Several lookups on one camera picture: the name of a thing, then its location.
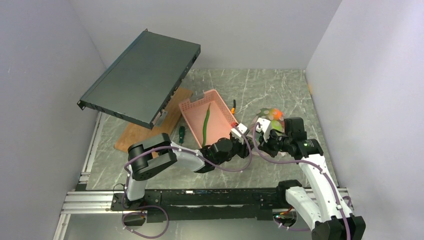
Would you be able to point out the green handled screwdriver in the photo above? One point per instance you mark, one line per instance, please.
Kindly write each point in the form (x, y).
(181, 134)

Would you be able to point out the black orange small tool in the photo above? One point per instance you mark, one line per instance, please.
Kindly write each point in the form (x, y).
(233, 109)

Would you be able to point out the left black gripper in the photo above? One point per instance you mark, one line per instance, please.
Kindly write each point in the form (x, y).
(244, 150)

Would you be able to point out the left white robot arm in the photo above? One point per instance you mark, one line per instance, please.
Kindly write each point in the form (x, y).
(148, 158)

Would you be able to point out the green fake apple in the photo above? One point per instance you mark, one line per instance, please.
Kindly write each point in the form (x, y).
(278, 125)

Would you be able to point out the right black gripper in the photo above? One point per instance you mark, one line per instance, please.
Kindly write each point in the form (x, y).
(265, 145)

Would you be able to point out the pink perforated plastic basket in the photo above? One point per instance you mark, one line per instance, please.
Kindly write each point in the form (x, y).
(220, 121)

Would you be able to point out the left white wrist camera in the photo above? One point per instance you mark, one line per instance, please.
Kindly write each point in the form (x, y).
(239, 131)

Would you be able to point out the thin green fake chili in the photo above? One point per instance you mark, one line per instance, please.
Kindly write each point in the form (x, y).
(205, 125)

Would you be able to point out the orange fake fruit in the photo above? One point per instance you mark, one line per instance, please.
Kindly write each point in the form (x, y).
(277, 115)

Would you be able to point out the brown wooden board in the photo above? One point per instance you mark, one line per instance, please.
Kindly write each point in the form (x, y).
(135, 133)

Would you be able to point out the aluminium frame rail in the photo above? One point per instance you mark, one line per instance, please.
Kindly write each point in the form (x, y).
(79, 200)

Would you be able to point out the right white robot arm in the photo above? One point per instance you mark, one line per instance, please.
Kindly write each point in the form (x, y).
(328, 216)

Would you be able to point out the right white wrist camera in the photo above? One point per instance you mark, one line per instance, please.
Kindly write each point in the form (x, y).
(263, 126)

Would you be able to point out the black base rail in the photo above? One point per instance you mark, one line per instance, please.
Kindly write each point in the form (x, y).
(204, 204)

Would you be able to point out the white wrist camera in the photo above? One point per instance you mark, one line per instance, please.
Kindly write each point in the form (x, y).
(239, 131)
(263, 126)

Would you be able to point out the clear zip top bag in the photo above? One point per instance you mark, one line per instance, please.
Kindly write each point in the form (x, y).
(264, 113)

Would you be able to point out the dark green rack server chassis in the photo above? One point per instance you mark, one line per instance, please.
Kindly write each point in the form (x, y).
(140, 82)

